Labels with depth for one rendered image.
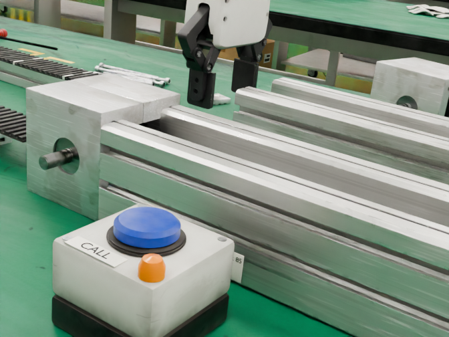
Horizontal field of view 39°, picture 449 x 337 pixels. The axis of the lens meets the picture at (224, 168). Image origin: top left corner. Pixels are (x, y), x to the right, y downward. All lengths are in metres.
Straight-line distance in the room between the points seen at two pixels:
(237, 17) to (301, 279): 0.33
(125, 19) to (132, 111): 1.99
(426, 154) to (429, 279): 0.20
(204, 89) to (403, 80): 0.28
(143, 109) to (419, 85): 0.40
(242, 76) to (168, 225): 0.40
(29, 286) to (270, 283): 0.16
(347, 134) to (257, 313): 0.23
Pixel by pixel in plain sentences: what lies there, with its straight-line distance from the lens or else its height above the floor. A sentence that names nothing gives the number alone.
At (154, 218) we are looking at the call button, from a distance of 0.39.
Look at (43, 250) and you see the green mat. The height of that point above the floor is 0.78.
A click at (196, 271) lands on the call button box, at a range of 0.37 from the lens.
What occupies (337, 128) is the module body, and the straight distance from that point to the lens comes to 0.61.
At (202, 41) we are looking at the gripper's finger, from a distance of 0.68.
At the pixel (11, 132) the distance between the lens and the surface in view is 0.65.
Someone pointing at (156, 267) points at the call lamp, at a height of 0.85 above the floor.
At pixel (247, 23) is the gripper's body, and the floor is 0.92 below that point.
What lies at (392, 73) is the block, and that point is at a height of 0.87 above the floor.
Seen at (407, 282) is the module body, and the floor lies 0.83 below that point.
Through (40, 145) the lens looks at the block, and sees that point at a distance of 0.57.
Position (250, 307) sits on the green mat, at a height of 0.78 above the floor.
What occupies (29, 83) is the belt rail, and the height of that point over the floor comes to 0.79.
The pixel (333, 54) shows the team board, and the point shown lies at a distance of 3.51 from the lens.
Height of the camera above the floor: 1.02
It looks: 21 degrees down
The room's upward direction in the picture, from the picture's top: 6 degrees clockwise
